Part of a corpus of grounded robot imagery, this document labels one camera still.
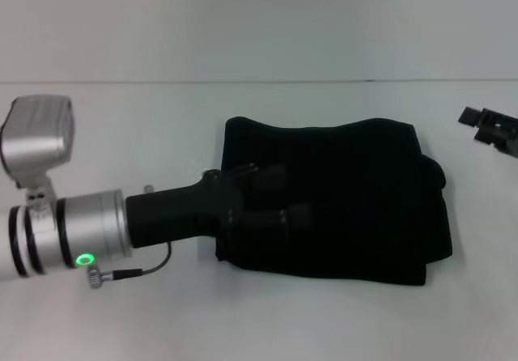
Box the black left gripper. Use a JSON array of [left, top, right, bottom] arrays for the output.
[[125, 162, 311, 249]]

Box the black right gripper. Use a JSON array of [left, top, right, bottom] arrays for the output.
[[457, 106, 518, 154]]

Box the black shirt with FREE print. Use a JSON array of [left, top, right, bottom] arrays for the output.
[[212, 114, 453, 287]]

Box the left gripper cable with plug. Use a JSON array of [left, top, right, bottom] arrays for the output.
[[85, 241, 173, 285]]

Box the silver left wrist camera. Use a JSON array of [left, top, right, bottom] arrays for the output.
[[0, 96, 76, 208]]

